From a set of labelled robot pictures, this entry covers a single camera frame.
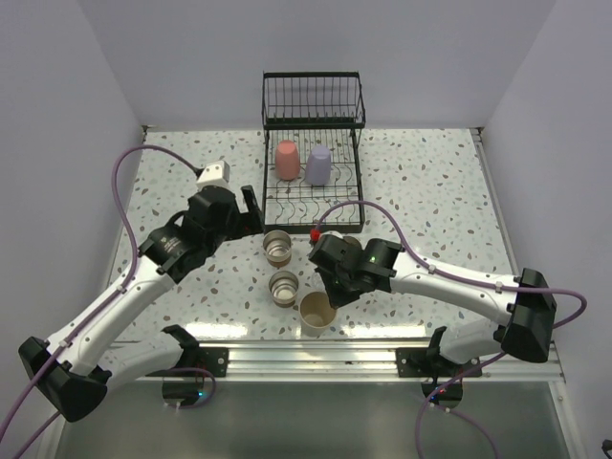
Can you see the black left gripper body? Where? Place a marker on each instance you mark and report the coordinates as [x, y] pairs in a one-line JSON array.
[[237, 227]]

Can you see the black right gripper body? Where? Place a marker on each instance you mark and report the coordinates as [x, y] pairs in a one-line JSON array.
[[338, 275]]

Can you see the beige plastic cup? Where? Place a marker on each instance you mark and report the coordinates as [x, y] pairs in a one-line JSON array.
[[316, 314]]

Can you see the pink plastic cup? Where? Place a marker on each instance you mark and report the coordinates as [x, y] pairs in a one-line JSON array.
[[286, 160]]

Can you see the lilac plastic cup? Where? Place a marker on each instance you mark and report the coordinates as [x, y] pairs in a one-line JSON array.
[[318, 166]]

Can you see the steel cup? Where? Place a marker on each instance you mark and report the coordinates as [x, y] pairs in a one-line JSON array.
[[352, 240], [283, 287], [277, 246]]

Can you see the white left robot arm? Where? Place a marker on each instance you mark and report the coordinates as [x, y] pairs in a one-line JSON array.
[[74, 368]]

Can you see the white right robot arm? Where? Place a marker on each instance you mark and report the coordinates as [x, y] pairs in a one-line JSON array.
[[516, 314]]

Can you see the clear glass cup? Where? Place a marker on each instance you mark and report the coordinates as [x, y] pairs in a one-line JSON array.
[[316, 282]]

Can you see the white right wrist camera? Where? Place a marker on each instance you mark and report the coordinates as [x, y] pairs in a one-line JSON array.
[[317, 234]]

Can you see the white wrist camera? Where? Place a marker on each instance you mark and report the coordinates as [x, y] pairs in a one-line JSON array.
[[214, 174], [317, 234]]

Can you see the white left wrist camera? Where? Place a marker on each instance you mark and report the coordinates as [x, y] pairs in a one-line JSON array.
[[214, 174]]

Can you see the aluminium front mounting rail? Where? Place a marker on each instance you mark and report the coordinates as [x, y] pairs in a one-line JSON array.
[[349, 361]]

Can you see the black right base bracket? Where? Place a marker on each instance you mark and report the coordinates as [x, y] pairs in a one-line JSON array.
[[413, 362]]

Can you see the black base bracket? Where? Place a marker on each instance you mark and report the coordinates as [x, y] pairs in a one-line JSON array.
[[213, 359], [413, 362]]

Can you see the black wire dish rack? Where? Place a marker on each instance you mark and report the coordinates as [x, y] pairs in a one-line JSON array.
[[311, 109]]

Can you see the black left base bracket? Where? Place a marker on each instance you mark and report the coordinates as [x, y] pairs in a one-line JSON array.
[[213, 359]]

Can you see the aluminium corner rail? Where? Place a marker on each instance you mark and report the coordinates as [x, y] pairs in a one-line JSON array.
[[476, 134]]

